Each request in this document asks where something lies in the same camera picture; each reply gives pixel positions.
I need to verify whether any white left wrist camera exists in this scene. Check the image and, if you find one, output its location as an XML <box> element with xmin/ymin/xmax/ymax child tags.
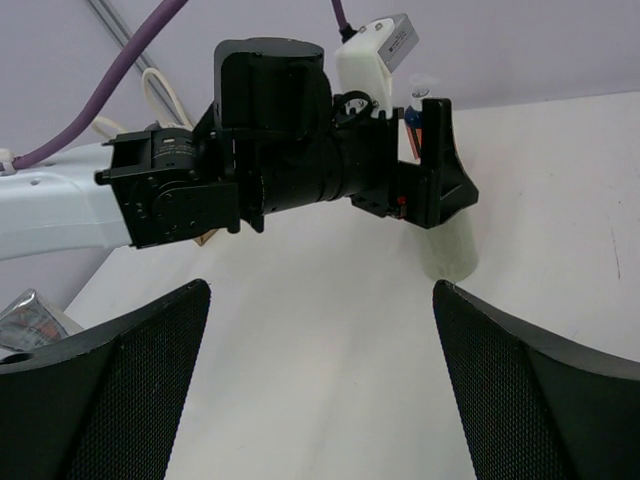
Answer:
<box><xmin>335</xmin><ymin>13</ymin><xmax>419</xmax><ymax>119</ymax></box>

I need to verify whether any orange blue pump bottle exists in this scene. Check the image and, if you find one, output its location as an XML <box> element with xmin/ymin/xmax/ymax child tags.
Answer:
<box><xmin>404</xmin><ymin>73</ymin><xmax>437</xmax><ymax>163</ymax></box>

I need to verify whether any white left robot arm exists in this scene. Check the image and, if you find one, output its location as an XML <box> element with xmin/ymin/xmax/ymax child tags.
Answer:
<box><xmin>1</xmin><ymin>37</ymin><xmax>479</xmax><ymax>259</ymax></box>

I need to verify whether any silver foil packet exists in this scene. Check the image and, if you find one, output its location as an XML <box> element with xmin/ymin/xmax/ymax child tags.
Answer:
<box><xmin>1</xmin><ymin>289</ymin><xmax>84</xmax><ymax>353</ymax></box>

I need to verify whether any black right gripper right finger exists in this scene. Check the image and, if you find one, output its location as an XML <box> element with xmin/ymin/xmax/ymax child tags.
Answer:
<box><xmin>433</xmin><ymin>280</ymin><xmax>639</xmax><ymax>479</ymax></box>

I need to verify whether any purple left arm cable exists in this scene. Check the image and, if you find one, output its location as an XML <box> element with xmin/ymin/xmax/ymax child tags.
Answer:
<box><xmin>10</xmin><ymin>0</ymin><xmax>190</xmax><ymax>171</ymax></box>

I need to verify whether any pale green white-cap bottle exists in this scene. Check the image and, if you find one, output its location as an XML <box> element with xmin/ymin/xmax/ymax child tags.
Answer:
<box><xmin>412</xmin><ymin>209</ymin><xmax>479</xmax><ymax>283</ymax></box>

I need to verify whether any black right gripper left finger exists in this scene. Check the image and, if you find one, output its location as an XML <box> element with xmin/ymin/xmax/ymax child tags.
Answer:
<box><xmin>1</xmin><ymin>279</ymin><xmax>210</xmax><ymax>479</ymax></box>

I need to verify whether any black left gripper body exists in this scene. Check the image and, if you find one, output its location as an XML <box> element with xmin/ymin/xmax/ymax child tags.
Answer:
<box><xmin>191</xmin><ymin>37</ymin><xmax>400</xmax><ymax>233</ymax></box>

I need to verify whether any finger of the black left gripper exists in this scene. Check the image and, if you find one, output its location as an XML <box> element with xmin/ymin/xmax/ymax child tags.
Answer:
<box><xmin>398</xmin><ymin>98</ymin><xmax>479</xmax><ymax>229</ymax></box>

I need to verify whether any brown canvas tote bag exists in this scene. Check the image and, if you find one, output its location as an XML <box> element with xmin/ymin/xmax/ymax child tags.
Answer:
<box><xmin>92</xmin><ymin>67</ymin><xmax>217</xmax><ymax>247</ymax></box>

